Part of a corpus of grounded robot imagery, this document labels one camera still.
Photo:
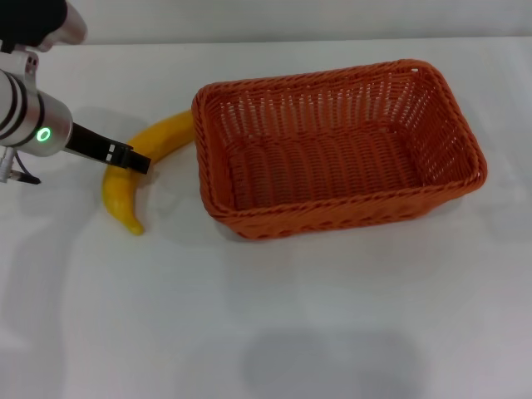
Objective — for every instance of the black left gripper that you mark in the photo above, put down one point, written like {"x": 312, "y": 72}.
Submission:
{"x": 89, "y": 143}

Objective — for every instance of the yellow banana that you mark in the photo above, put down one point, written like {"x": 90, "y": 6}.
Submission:
{"x": 166, "y": 135}

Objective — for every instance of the orange woven rectangular basket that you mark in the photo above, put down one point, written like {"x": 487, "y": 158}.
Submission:
{"x": 332, "y": 166}

